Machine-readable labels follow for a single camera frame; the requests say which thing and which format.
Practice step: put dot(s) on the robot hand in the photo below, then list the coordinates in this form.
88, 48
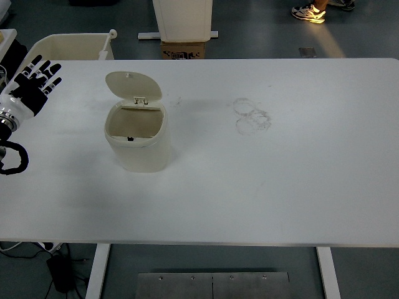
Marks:
29, 93

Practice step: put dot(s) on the brown cardboard box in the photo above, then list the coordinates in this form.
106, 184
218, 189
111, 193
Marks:
184, 50

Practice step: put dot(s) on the white power strip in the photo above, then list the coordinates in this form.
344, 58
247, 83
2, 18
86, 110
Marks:
51, 246

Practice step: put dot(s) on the tall white plastic bin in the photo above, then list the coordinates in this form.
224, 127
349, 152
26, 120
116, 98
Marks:
184, 18

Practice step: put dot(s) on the cream trash bin with lid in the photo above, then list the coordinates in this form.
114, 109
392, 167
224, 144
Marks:
140, 149

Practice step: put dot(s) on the grey table base bar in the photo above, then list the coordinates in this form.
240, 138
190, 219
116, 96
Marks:
146, 35

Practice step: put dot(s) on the white table leg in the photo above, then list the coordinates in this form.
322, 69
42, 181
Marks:
328, 274
97, 271

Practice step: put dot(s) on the grey floor socket plate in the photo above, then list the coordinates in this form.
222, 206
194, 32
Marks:
307, 52

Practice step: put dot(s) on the person's foot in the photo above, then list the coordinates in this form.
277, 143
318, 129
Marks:
308, 13
343, 4

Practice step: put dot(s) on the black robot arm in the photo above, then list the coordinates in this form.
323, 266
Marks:
7, 123

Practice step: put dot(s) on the grey metal plate with screws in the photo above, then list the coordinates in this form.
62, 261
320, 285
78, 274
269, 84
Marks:
212, 286

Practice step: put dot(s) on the large cream plastic tub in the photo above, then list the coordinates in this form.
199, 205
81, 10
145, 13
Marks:
71, 46

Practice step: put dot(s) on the black power adapter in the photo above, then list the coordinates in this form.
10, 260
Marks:
60, 274

